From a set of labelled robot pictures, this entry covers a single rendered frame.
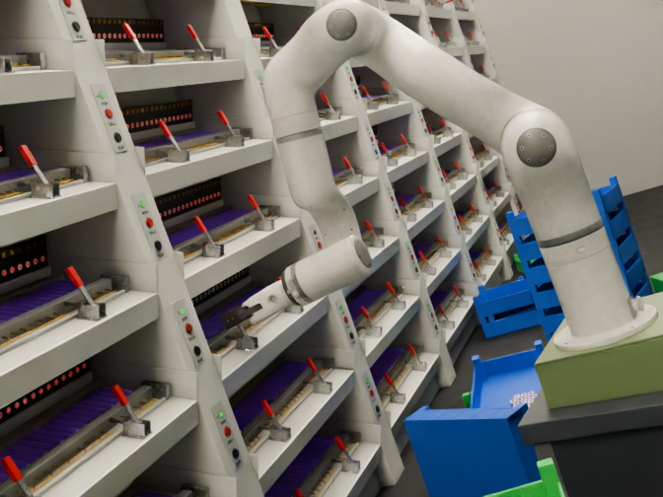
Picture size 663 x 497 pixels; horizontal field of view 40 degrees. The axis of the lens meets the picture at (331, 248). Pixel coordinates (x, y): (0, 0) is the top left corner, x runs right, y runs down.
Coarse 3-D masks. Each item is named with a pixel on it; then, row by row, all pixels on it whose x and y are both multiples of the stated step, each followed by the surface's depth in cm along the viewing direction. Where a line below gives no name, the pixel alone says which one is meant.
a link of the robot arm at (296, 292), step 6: (294, 264) 176; (288, 270) 176; (294, 270) 175; (288, 276) 175; (294, 276) 174; (288, 282) 175; (294, 282) 174; (288, 288) 176; (294, 288) 174; (300, 288) 174; (294, 294) 174; (300, 294) 174; (300, 300) 175; (306, 300) 175
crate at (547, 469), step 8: (544, 464) 111; (552, 464) 111; (544, 472) 111; (552, 472) 111; (544, 480) 111; (552, 480) 111; (512, 488) 114; (520, 488) 113; (528, 488) 113; (536, 488) 113; (544, 488) 113; (552, 488) 111; (560, 488) 109; (488, 496) 114; (496, 496) 114; (504, 496) 114; (512, 496) 114; (520, 496) 114; (528, 496) 114; (536, 496) 114; (544, 496) 113; (552, 496) 112; (560, 496) 112
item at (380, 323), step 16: (368, 288) 295; (384, 288) 293; (400, 288) 290; (416, 288) 290; (352, 304) 275; (368, 304) 274; (384, 304) 279; (400, 304) 275; (416, 304) 287; (352, 320) 258; (368, 320) 263; (384, 320) 264; (400, 320) 267; (368, 336) 250; (384, 336) 251; (368, 352) 238
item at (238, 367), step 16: (272, 272) 227; (208, 304) 204; (320, 304) 218; (272, 320) 203; (288, 320) 203; (304, 320) 208; (256, 336) 192; (272, 336) 192; (288, 336) 199; (240, 352) 183; (256, 352) 183; (272, 352) 191; (224, 368) 174; (240, 368) 175; (256, 368) 183; (224, 384) 169; (240, 384) 176
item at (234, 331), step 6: (246, 324) 196; (252, 324) 196; (222, 330) 188; (228, 330) 188; (234, 330) 190; (240, 330) 193; (216, 336) 185; (222, 336) 185; (234, 336) 189; (210, 342) 181; (216, 342) 182; (222, 342) 185; (210, 348) 180; (216, 348) 181
